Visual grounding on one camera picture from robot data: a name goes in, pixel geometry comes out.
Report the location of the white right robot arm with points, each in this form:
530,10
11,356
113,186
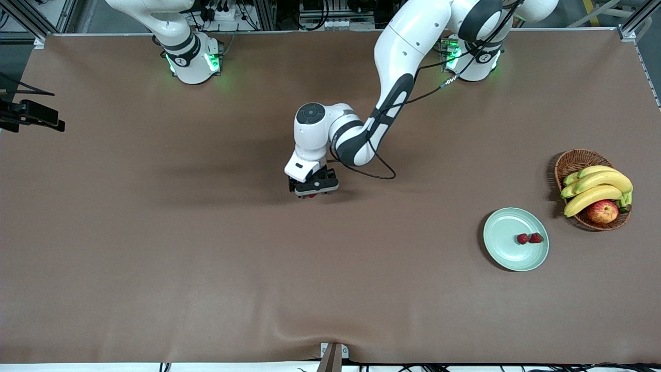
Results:
186,62

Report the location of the brown wicker basket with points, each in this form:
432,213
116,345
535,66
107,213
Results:
573,161

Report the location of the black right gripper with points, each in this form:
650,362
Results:
36,114

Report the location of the red yellow apple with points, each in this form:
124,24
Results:
602,212

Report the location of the brown table mat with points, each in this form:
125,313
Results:
330,284

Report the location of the white terminal strip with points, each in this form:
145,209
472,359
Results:
338,24

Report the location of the yellow banana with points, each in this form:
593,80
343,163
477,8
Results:
570,178
594,169
604,180
568,191
591,199

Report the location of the aluminium frame post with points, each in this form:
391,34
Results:
638,23
31,20

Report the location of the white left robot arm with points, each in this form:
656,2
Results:
403,46

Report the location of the pale green round plate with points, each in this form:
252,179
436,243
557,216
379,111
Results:
506,248

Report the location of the white power strip with plugs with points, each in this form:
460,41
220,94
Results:
222,13

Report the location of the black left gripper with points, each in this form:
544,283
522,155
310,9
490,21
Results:
322,174

